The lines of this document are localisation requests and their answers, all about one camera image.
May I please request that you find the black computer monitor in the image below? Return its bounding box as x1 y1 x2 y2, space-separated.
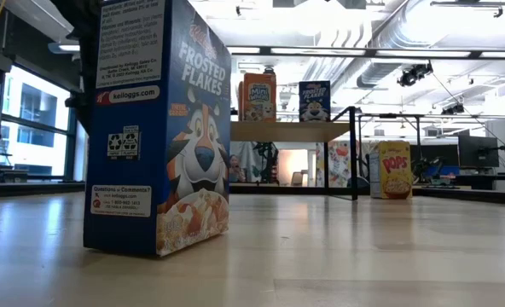
457 135 501 169

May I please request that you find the person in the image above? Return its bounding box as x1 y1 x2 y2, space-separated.
229 153 247 184

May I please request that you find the overhead rig light bar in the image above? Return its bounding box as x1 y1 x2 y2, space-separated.
226 45 505 61

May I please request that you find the wooden shelf with black frame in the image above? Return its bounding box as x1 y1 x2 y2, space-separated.
229 105 360 202

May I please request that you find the blue Frosted Flakes cereal box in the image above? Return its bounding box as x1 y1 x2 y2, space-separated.
298 80 332 124
83 0 233 258

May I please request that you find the ceiling light panel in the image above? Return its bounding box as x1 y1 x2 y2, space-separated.
47 41 81 55

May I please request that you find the black overhead rig camera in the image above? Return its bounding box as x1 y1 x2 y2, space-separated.
397 62 434 88

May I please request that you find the dark wide monitor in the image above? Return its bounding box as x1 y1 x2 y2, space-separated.
410 143 460 168

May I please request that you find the large window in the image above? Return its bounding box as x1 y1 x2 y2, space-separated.
0 63 81 182

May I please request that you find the orange Mini Wheats cereal box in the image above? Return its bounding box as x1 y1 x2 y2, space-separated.
242 72 278 124
236 80 246 124

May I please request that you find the dark plant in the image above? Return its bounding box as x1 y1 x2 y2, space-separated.
252 142 281 185

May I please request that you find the small black ceiling camera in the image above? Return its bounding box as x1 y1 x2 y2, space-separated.
441 103 467 117

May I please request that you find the black background rig frame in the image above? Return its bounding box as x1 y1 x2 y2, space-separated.
357 112 505 189

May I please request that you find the colourful poster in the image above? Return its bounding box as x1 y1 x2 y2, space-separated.
316 142 371 188

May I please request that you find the yellow Corn Pops cereal box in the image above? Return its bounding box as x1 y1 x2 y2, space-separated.
369 140 414 200

